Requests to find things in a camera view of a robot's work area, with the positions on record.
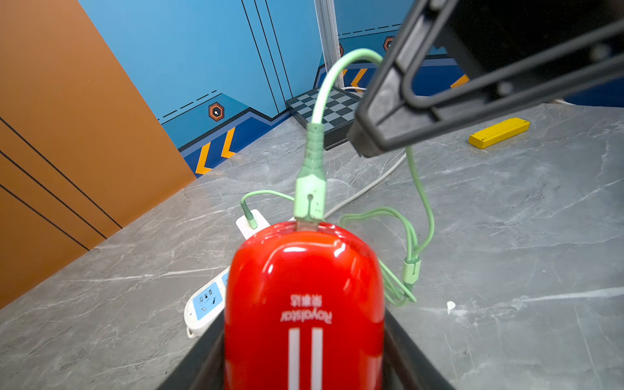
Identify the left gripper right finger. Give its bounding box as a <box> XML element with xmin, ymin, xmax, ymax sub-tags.
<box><xmin>382</xmin><ymin>310</ymin><xmax>455</xmax><ymax>390</ymax></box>

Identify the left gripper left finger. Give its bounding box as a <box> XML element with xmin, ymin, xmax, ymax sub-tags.
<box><xmin>158</xmin><ymin>312</ymin><xmax>225</xmax><ymax>390</ymax></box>

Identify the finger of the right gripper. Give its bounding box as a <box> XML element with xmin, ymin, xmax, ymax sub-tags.
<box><xmin>348</xmin><ymin>1</ymin><xmax>623</xmax><ymax>158</ymax></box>

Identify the red electric shaver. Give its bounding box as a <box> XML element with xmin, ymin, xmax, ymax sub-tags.
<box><xmin>224</xmin><ymin>222</ymin><xmax>385</xmax><ymax>389</ymax></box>

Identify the white usb charger adapter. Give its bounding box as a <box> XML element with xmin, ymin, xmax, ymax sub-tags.
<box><xmin>236</xmin><ymin>209</ymin><xmax>271</xmax><ymax>240</ymax></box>

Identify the green charging cable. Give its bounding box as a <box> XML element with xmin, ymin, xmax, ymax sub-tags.
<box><xmin>238</xmin><ymin>47</ymin><xmax>436</xmax><ymax>308</ymax></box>

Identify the white power strip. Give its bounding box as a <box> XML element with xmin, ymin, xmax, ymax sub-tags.
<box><xmin>184</xmin><ymin>267</ymin><xmax>230</xmax><ymax>339</ymax></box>

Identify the yellow block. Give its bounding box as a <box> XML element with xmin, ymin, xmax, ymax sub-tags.
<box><xmin>468</xmin><ymin>118</ymin><xmax>531</xmax><ymax>150</ymax></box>

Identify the black grey chessboard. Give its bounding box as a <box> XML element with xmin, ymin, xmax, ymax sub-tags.
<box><xmin>286</xmin><ymin>88</ymin><xmax>360</xmax><ymax>150</ymax></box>

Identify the white power strip cord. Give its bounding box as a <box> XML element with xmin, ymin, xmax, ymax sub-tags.
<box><xmin>323</xmin><ymin>84</ymin><xmax>410</xmax><ymax>220</ymax></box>

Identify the right aluminium corner post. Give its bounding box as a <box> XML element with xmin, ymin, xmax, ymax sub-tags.
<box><xmin>314</xmin><ymin>0</ymin><xmax>341</xmax><ymax>72</ymax></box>

